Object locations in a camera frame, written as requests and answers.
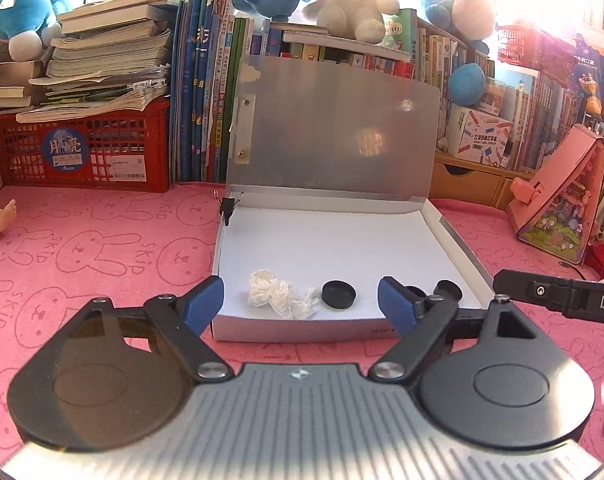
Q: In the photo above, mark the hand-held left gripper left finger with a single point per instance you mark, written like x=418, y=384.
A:
x=208, y=304

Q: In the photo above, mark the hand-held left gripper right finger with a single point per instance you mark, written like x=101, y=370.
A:
x=394, y=305

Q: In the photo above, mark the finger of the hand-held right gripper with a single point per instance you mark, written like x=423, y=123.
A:
x=531, y=290

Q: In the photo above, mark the grey cardboard box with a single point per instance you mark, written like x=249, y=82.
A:
x=332, y=240

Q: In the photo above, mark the black round lid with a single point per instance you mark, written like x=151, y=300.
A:
x=449, y=289
x=339, y=294

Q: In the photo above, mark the crumpled white tissue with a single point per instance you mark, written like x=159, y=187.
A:
x=269, y=291

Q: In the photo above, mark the black binder clip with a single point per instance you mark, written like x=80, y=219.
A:
x=229, y=206

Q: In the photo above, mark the pink rabbit print mat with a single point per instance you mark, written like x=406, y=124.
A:
x=107, y=250

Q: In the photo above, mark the pink toy house case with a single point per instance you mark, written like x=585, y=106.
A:
x=566, y=180

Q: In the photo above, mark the wooden drawer organiser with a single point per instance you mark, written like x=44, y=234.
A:
x=471, y=182

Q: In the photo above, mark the white printer box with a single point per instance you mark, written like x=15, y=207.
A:
x=476, y=135

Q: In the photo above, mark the row of upright books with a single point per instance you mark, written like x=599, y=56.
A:
x=202, y=110

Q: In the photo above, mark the blue round plush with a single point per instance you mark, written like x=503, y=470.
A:
x=466, y=85

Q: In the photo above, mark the dark blue toy box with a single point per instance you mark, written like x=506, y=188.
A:
x=594, y=75

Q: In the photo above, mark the red plastic basket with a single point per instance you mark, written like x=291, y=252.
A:
x=536, y=55

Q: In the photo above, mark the red plastic crate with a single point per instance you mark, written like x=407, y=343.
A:
x=22, y=145

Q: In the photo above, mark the stack of paperback books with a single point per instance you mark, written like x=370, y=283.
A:
x=107, y=45

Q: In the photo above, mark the pink and white plush toy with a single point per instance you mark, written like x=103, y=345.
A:
x=352, y=10

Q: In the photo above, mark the blue and white plush toy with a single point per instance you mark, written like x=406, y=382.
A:
x=456, y=0

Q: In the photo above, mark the blue cat plush toy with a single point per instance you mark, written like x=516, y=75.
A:
x=19, y=10

